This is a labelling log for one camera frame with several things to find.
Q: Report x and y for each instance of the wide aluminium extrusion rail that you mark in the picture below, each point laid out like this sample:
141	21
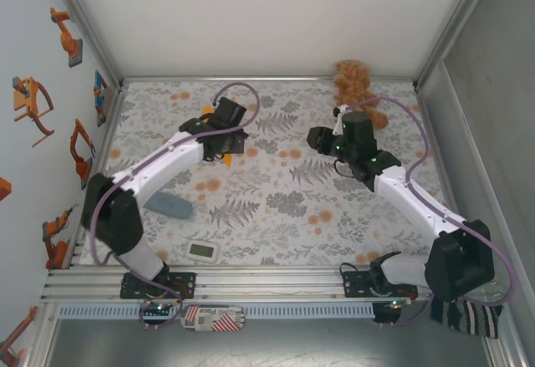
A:
271	283

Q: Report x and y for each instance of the orange block sticker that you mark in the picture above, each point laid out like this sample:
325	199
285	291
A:
4	189

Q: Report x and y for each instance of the black white striped sock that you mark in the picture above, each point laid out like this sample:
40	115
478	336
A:
464	319

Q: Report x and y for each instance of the black controller board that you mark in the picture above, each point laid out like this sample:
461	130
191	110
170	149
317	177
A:
156	309
384	312

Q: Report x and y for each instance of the red white striped label card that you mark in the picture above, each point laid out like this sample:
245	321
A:
213	319

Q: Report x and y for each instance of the floral patterned table mat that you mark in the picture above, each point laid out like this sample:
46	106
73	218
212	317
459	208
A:
251	225

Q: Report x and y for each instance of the aluminium frame post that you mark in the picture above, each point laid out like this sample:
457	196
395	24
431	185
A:
452	28
90	28

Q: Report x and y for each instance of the blue orange wall sticker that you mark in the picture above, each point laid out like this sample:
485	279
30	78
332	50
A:
99	91

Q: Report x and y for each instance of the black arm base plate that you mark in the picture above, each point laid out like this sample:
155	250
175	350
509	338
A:
188	285
351	285

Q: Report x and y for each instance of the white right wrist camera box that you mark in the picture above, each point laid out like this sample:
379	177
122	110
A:
340	122

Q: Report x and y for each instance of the thin aluminium frame rail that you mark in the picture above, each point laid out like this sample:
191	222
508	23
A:
267	79

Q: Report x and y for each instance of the brown teddy bear plush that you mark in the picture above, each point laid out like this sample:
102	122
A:
355	87

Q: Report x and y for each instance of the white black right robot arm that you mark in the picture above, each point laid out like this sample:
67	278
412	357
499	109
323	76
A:
460	266

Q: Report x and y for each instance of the blue sponge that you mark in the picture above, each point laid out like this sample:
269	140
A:
171	207

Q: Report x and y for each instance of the orange claw sticker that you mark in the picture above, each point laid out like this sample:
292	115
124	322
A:
27	99

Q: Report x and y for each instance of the white digital timer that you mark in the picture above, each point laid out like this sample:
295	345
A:
202	251

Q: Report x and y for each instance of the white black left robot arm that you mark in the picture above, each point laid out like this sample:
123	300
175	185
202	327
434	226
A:
113	220

